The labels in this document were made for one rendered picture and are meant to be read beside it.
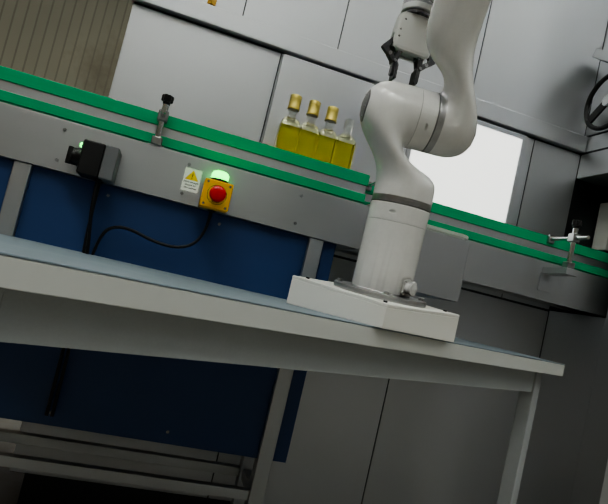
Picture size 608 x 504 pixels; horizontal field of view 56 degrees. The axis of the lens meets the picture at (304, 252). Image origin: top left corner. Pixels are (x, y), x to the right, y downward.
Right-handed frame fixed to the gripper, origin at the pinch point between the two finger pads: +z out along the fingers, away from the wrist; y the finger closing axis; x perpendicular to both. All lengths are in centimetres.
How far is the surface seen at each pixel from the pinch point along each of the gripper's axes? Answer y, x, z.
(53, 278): 56, 66, 62
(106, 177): 62, -6, 43
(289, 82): 21.4, -42.0, -4.6
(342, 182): 4.4, -16.6, 26.6
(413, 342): -3, 31, 63
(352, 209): 0.6, -14.5, 33.4
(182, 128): 49, -16, 25
